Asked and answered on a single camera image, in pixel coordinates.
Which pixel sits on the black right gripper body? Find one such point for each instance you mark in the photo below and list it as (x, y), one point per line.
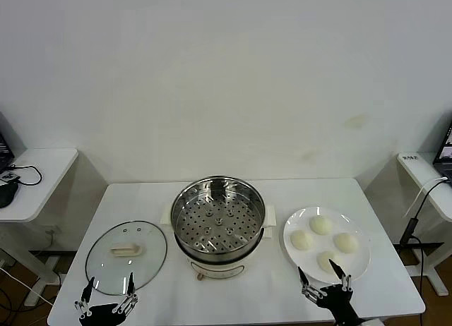
(340, 305)

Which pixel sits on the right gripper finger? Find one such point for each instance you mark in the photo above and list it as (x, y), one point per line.
(309, 290)
(345, 283)

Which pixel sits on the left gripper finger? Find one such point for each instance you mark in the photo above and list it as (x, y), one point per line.
(130, 287)
(86, 297)

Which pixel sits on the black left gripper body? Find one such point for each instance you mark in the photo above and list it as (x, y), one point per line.
(104, 315)

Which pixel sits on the white steamed baozi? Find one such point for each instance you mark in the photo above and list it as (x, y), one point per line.
(325, 260)
(321, 224)
(301, 240)
(346, 242)

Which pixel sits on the steel steamer pot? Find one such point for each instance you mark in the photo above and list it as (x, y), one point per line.
(219, 269)

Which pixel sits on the stainless steel steamer basket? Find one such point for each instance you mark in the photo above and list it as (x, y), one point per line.
(182, 206)

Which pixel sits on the white round plate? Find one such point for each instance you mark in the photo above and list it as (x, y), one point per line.
(353, 269)

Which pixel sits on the white side table with mouse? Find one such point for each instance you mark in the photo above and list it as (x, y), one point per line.
(42, 185)

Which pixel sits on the black computer mouse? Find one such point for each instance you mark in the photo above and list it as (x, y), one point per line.
(7, 195)

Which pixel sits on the white side table with label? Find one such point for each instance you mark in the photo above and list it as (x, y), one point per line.
(415, 170)

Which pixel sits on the white printed label sticker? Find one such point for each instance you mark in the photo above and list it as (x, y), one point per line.
(409, 157)

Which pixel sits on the small black printed card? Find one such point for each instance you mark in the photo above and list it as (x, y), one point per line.
(7, 177)

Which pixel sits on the laptop with pink screen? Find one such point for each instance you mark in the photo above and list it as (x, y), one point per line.
(445, 153)

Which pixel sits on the laptop with dark screen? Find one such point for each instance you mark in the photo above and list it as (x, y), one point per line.
(5, 146)

